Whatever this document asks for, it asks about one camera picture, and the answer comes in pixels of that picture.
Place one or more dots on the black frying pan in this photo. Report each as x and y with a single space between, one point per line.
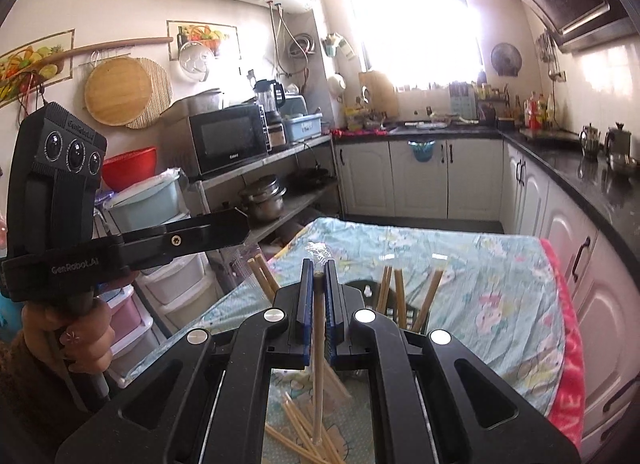
310 175

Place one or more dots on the round bamboo mat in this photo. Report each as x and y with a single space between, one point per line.
161 94

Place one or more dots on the dark teapot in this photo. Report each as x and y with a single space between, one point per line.
617 140

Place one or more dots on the person's left hand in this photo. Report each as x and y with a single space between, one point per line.
75 339

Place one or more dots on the green wall-mounted holder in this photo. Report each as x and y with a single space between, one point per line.
340 46

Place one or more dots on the blue plastic box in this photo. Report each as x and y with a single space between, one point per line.
302 128

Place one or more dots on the pink blanket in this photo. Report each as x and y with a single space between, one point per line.
570 369

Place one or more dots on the black plastic chopstick basket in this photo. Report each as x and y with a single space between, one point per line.
415 316

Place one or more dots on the black blender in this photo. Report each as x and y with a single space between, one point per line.
270 109

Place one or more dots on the long wooden rolling pin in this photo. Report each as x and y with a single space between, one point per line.
110 45

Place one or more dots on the black spice rack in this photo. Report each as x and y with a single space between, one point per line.
497 109

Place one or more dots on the pale green knife block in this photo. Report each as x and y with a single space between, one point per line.
464 103

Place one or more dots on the pile of bamboo chopsticks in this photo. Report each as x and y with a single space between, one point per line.
400 294

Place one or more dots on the row of condiment bottles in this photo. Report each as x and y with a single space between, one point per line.
537 114

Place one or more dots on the person's left forearm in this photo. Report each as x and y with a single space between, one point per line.
30 384

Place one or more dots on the pastel plastic drawer tower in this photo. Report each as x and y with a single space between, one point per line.
165 264

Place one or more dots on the stack of steel pots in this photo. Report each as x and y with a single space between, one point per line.
262 199

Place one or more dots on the round bamboo tray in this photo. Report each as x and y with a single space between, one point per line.
117 91

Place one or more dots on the black kitchen countertop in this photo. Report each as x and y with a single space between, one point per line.
575 169

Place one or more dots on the small steel bowl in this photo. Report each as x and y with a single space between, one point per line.
622 165

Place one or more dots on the fruit wall poster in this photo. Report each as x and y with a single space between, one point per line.
30 64
220 36

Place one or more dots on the metal shelf rack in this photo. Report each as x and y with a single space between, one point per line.
280 151

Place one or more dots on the kitchen window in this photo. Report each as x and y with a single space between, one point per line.
410 19

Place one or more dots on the blue hanging bin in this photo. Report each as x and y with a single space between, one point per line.
422 151

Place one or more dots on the bamboo chopstick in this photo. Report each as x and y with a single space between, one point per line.
318 404

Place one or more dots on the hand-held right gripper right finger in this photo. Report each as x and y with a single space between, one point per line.
331 304

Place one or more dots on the grey metal container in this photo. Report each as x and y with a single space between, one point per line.
205 100

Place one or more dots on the white kitchen base cabinets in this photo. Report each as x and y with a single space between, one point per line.
475 179

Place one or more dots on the hanging steel utensils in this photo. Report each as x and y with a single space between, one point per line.
547 56

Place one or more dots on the small wall fan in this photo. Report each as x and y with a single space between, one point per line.
506 59

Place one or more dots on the pink plastic drawer tower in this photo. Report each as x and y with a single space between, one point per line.
127 334

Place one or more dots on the red plastic basin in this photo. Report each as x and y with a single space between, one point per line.
127 169

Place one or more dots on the steel kettle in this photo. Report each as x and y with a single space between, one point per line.
590 141

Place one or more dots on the cartoon cat printed tablecloth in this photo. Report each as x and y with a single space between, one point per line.
475 269

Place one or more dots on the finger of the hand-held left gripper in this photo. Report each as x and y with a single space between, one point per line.
190 239

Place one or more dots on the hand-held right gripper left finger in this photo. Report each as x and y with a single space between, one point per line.
306 304

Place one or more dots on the wooden cutting board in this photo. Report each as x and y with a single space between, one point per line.
382 94

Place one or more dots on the black microwave oven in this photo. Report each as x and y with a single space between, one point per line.
225 139

